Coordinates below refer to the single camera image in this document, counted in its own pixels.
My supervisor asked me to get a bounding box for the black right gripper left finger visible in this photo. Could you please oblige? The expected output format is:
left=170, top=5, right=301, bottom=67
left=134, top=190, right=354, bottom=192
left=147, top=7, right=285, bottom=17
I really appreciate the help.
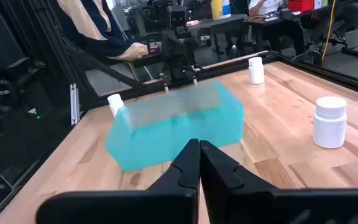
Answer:
left=35, top=138, right=201, bottom=224

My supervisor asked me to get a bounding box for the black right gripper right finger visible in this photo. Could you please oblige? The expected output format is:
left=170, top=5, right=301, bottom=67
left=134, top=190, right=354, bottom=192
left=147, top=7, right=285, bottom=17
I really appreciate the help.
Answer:
left=199, top=139, right=358, bottom=224

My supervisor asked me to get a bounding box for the teal translucent plastic basket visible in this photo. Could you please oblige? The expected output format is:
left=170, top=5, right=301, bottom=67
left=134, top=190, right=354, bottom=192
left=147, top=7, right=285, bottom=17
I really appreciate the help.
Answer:
left=104, top=80, right=245, bottom=172

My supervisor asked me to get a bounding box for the black side table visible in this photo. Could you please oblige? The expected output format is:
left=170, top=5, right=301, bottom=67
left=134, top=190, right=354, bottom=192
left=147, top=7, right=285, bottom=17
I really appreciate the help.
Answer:
left=188, top=14, right=250, bottom=62

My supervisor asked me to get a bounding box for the yellow container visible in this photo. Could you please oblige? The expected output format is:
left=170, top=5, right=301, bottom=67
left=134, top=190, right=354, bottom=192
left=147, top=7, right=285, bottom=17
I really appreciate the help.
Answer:
left=211, top=0, right=224, bottom=20

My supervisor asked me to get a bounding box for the blue and white container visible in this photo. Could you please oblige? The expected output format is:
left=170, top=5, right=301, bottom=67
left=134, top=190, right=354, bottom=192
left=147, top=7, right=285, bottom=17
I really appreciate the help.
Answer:
left=221, top=0, right=232, bottom=18

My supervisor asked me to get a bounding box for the person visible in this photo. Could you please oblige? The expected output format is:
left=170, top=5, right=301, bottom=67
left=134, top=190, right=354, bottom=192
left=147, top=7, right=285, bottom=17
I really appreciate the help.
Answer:
left=56, top=0, right=150, bottom=62
left=247, top=0, right=307, bottom=55
left=309, top=0, right=358, bottom=47

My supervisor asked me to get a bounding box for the black office desk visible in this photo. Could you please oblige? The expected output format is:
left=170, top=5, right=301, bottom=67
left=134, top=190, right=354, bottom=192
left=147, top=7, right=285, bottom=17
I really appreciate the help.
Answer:
left=244, top=6, right=332, bottom=54

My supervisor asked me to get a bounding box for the silver aluminium extrusion piece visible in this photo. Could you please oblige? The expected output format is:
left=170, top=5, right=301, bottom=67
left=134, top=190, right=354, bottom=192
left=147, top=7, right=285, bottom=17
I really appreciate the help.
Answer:
left=69, top=83, right=81, bottom=126

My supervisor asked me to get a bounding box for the red plastic box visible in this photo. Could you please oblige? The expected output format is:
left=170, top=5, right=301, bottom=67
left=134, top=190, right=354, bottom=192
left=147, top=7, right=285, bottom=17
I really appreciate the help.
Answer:
left=287, top=0, right=315, bottom=13

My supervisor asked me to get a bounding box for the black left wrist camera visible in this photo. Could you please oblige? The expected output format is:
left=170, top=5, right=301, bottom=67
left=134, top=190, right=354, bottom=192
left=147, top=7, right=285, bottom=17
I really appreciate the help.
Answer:
left=167, top=4, right=188, bottom=28

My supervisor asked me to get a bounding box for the black aluminium cell frame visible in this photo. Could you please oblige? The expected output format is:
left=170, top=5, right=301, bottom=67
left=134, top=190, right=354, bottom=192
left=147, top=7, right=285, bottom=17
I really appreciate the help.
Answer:
left=0, top=0, right=358, bottom=128

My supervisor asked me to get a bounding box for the yellow extension cable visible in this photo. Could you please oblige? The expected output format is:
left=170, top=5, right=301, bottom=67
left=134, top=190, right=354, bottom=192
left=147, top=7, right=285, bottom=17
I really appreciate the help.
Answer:
left=321, top=0, right=337, bottom=62

